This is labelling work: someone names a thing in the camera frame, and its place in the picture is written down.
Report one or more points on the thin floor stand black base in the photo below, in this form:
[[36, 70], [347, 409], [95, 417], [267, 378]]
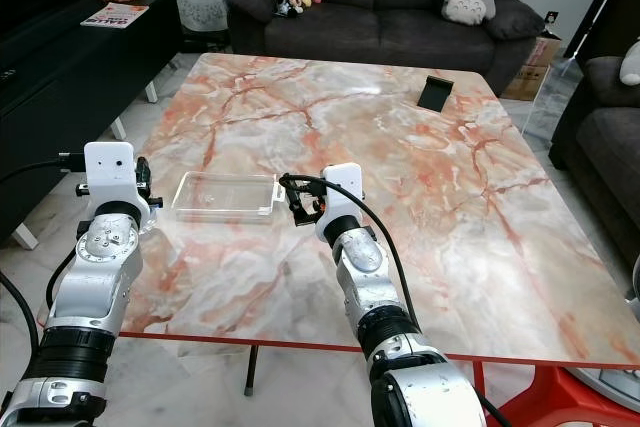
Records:
[[551, 16]]

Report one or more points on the black TV cabinet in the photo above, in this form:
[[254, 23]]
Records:
[[80, 77]]

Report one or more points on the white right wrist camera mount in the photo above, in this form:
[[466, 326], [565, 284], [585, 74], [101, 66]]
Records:
[[345, 195]]

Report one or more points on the clear plastic food container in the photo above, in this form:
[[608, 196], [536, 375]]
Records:
[[225, 197]]

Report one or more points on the red white magazine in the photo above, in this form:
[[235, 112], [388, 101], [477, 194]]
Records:
[[114, 14]]

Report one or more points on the white lace covered side table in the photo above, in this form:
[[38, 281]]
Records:
[[200, 7]]

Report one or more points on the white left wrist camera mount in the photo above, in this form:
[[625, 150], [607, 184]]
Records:
[[110, 172]]

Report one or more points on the small black phone stand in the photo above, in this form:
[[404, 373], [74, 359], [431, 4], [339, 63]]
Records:
[[436, 93]]

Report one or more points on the brown cardboard box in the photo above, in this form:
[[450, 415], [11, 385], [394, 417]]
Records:
[[540, 67]]

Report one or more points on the grey white Totoro plush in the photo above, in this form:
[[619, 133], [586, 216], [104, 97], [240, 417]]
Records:
[[467, 2]]

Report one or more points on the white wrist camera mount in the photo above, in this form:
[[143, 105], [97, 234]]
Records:
[[345, 195], [110, 172]]

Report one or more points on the white cushion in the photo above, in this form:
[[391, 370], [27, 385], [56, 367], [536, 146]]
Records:
[[631, 62]]

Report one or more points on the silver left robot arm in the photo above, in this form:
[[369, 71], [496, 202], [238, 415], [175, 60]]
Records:
[[100, 277]]

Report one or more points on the red plastic stool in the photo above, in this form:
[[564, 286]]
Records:
[[550, 397]]

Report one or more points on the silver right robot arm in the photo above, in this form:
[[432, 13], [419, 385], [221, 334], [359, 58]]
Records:
[[370, 287]]

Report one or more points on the dark grey fabric sofa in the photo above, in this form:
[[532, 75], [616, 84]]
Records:
[[390, 22]]

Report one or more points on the dark grey armchair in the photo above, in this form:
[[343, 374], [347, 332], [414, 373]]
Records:
[[605, 137]]

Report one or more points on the black metal table leg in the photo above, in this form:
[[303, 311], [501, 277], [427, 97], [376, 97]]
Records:
[[250, 369]]

